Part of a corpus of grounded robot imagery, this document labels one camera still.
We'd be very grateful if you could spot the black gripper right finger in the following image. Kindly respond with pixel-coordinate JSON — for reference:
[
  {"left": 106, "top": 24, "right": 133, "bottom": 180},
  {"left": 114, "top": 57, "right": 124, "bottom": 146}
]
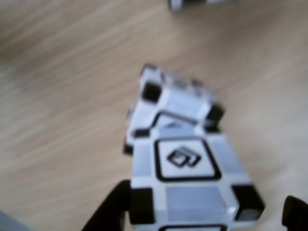
[{"left": 283, "top": 195, "right": 308, "bottom": 231}]

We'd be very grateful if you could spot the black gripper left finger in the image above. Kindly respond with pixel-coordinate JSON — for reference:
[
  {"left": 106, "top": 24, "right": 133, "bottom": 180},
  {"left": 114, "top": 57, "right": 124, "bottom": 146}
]
[{"left": 80, "top": 179, "right": 135, "bottom": 231}]

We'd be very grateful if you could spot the white cube overlapping squares symbol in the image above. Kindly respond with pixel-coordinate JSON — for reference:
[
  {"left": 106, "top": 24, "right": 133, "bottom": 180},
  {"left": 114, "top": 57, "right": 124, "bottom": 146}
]
[{"left": 129, "top": 129, "right": 265, "bottom": 231}]

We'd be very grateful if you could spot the white cube angular symbol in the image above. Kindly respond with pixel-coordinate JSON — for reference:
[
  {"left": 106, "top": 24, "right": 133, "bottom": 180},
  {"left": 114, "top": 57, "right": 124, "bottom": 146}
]
[{"left": 167, "top": 0, "right": 231, "bottom": 13}]

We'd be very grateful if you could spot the white cube lightning symbol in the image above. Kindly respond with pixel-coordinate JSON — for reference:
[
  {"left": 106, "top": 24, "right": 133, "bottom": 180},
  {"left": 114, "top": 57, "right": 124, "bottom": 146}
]
[{"left": 124, "top": 64, "right": 226, "bottom": 156}]

